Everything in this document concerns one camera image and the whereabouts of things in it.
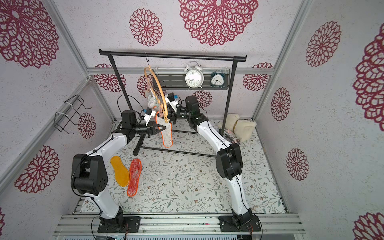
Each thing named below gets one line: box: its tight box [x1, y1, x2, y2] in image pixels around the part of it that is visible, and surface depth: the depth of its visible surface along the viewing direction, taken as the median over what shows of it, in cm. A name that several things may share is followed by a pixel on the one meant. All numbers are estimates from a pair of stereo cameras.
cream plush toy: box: [217, 113, 257, 142], surface depth 106 cm
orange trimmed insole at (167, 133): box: [155, 111, 173, 148], surface depth 85 cm
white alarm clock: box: [184, 61, 205, 89], surface depth 90 cm
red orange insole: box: [127, 158, 142, 197], surface depth 91 cm
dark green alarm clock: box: [210, 70, 225, 89], surface depth 92 cm
